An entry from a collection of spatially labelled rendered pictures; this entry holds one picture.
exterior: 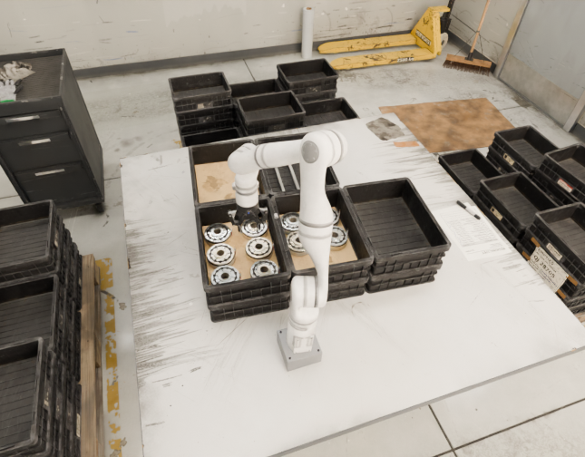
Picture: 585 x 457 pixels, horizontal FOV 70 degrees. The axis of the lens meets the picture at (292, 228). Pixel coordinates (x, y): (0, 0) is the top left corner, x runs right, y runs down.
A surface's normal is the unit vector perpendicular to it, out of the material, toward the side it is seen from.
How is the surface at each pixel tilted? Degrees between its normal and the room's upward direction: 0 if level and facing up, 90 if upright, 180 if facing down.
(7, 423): 0
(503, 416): 0
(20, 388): 0
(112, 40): 90
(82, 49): 90
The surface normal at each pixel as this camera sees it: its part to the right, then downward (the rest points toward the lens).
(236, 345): 0.02, -0.68
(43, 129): 0.31, 0.70
